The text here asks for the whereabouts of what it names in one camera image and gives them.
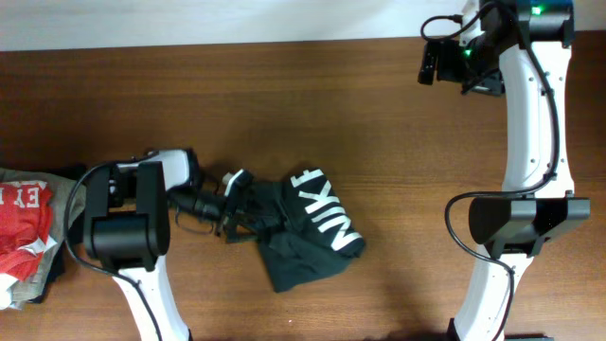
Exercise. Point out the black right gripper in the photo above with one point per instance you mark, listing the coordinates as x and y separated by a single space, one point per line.
427 62

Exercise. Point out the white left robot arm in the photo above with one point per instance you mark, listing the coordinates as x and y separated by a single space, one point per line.
126 228

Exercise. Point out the red white printed t-shirt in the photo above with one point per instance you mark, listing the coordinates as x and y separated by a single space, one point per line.
27 247

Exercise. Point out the grey folded t-shirt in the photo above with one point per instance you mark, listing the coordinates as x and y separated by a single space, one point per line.
57 213

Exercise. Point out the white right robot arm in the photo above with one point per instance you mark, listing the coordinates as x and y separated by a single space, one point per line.
520 50

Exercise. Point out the black folded garment in pile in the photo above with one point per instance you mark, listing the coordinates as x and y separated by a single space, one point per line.
74 172

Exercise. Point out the dark green t-shirt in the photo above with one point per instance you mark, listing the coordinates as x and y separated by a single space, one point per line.
302 230

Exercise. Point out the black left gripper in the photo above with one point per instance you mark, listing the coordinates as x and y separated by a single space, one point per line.
227 214

